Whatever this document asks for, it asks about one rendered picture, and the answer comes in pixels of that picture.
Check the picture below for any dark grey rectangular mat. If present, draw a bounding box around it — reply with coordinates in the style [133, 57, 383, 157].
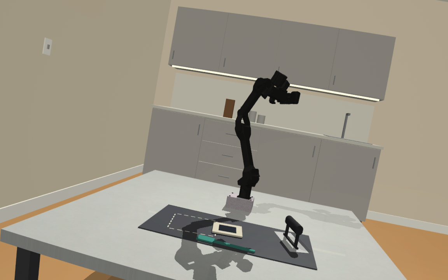
[138, 205, 317, 270]

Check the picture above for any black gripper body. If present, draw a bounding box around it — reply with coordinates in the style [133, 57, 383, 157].
[269, 89, 301, 104]

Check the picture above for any teal flat trowel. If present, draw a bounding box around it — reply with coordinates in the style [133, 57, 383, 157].
[196, 235, 255, 253]

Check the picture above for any cream square tile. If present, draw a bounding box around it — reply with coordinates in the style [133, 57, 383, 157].
[212, 222, 243, 238]

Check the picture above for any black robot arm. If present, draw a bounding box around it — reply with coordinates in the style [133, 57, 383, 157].
[235, 70, 290, 199]

